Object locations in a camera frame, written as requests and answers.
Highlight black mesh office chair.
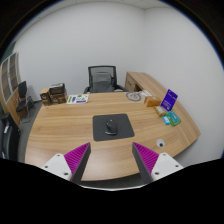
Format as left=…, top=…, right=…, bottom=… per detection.
left=83, top=65, right=128, bottom=94

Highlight grey backpack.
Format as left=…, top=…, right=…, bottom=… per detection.
left=91, top=71, right=116, bottom=93

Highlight small orange box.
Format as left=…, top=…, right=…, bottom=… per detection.
left=143, top=96, right=162, bottom=108

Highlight small wooden box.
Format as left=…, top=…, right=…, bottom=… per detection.
left=153, top=105, right=168, bottom=118

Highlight tall brown cardboard box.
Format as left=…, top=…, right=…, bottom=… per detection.
left=39, top=87, right=53, bottom=107

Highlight small blue packet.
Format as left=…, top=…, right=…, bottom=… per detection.
left=162, top=115, right=172, bottom=126

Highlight black computer mouse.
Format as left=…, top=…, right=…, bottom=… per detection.
left=104, top=118, right=119, bottom=136

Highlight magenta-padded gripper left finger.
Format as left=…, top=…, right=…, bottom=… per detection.
left=40, top=142, right=92, bottom=185

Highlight green packet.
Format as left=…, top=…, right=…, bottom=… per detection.
left=166, top=110, right=182, bottom=127

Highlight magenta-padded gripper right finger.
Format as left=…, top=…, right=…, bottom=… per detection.
left=131, top=142, right=184, bottom=185

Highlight wide brown cardboard box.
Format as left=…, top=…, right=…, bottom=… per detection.
left=48, top=93, right=69, bottom=105

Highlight wooden shelf unit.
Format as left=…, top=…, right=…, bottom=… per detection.
left=0, top=51, right=24, bottom=128

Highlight white round cable grommet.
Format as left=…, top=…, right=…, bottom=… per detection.
left=156, top=138, right=166, bottom=149

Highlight white green purple sticker sheet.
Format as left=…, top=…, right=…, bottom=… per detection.
left=66, top=93, right=90, bottom=105

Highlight black printed box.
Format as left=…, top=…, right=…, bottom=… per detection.
left=48, top=82, right=67, bottom=97

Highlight wooden side desk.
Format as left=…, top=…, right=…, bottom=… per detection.
left=124, top=71, right=158, bottom=94

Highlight dark grey mouse pad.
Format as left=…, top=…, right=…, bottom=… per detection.
left=92, top=113, right=136, bottom=142

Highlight purple card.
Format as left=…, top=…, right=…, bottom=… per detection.
left=160, top=88, right=179, bottom=112

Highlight black visitor chair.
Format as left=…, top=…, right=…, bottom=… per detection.
left=15, top=80, right=35, bottom=124

